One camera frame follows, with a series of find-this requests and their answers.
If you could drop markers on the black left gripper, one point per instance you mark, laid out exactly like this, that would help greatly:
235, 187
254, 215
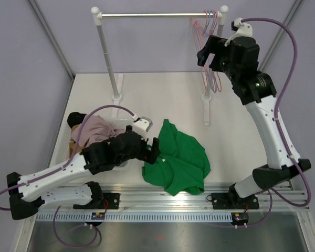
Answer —
149, 156

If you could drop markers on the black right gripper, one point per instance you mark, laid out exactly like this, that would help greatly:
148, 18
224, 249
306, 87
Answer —
217, 47

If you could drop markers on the green tank top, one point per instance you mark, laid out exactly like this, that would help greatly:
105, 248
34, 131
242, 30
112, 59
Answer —
182, 164

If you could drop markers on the pink wire hanger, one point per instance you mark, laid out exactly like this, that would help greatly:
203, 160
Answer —
211, 22

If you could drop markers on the mauve pink tank top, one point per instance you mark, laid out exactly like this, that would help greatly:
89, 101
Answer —
96, 129

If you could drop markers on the black tank top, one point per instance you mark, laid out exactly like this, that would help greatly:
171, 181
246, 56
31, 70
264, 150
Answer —
75, 118

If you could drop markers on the tan brown tank top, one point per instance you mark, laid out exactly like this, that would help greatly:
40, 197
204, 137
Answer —
72, 143

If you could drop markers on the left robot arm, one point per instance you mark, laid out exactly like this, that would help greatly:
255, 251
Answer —
46, 189

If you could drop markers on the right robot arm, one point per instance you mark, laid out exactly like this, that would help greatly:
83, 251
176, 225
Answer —
238, 60

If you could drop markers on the white plastic mesh basket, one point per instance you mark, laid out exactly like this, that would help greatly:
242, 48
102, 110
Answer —
62, 151

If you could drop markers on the white metal clothes rack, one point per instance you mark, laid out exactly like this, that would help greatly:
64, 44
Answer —
152, 42

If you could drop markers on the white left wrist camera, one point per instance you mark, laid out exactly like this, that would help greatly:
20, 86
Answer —
141, 126

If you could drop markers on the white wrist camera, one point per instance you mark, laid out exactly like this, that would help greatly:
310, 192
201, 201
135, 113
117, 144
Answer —
141, 126
240, 30

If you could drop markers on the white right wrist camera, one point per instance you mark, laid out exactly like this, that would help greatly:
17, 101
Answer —
240, 30

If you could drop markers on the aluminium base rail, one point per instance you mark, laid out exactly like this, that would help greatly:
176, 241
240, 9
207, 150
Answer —
147, 204

